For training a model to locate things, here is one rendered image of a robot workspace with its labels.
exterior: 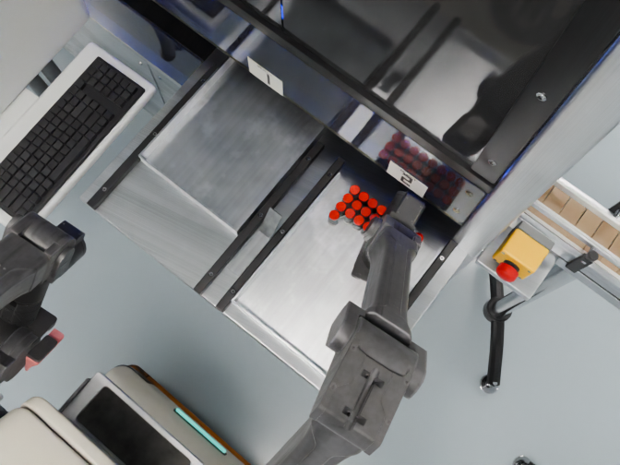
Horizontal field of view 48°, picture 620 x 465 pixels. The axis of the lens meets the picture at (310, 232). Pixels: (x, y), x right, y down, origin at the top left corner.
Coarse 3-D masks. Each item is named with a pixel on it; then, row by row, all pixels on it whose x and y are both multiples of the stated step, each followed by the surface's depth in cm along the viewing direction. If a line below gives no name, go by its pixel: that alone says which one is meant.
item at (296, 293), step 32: (320, 224) 143; (288, 256) 141; (320, 256) 141; (352, 256) 141; (416, 256) 142; (256, 288) 139; (288, 288) 140; (320, 288) 140; (352, 288) 140; (256, 320) 134; (288, 320) 138; (320, 320) 138; (320, 352) 136
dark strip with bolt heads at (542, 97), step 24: (600, 0) 65; (576, 24) 70; (600, 24) 68; (552, 48) 75; (576, 48) 73; (600, 48) 70; (552, 72) 78; (576, 72) 76; (528, 96) 85; (552, 96) 82; (504, 120) 93; (528, 120) 89; (504, 144) 98; (480, 168) 109; (504, 168) 104
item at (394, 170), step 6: (390, 162) 130; (390, 168) 132; (396, 168) 130; (390, 174) 134; (396, 174) 133; (402, 174) 130; (408, 174) 129; (408, 180) 131; (414, 180) 129; (408, 186) 133; (414, 186) 131; (420, 186) 130; (426, 186) 128; (414, 192) 134; (420, 192) 132
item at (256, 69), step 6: (252, 60) 134; (252, 66) 136; (258, 66) 134; (252, 72) 139; (258, 72) 137; (264, 72) 135; (264, 78) 137; (270, 78) 135; (276, 78) 133; (270, 84) 138; (276, 84) 136; (276, 90) 138; (282, 90) 136
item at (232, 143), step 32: (224, 64) 149; (192, 96) 146; (224, 96) 150; (256, 96) 150; (192, 128) 148; (224, 128) 148; (256, 128) 148; (288, 128) 148; (320, 128) 148; (160, 160) 146; (192, 160) 146; (224, 160) 146; (256, 160) 146; (288, 160) 147; (192, 192) 144; (224, 192) 145; (256, 192) 145; (224, 224) 142
